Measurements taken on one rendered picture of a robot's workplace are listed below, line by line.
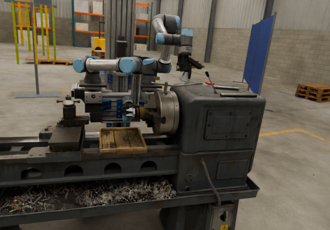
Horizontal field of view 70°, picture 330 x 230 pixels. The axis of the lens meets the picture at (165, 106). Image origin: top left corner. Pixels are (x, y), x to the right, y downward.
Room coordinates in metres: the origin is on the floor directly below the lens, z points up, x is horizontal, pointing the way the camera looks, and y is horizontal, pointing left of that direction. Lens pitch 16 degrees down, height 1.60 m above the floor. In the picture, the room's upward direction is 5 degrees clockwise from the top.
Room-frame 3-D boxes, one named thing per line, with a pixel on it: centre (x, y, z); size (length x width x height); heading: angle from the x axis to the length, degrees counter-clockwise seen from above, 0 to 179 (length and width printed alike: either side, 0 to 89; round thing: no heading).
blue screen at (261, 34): (7.88, -2.76, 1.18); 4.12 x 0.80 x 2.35; 169
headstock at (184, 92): (1.72, -0.37, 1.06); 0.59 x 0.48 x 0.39; 106
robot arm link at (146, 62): (2.19, 0.17, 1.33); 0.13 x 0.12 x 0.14; 104
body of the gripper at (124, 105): (1.63, 0.26, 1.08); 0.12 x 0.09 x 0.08; 15
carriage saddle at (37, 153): (1.40, 0.67, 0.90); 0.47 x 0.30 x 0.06; 16
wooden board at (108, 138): (1.51, 0.28, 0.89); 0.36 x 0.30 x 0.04; 16
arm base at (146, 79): (2.19, 0.18, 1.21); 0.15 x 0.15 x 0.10
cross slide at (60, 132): (1.43, 0.63, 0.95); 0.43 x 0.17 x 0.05; 16
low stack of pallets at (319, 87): (7.99, -5.17, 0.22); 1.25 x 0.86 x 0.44; 120
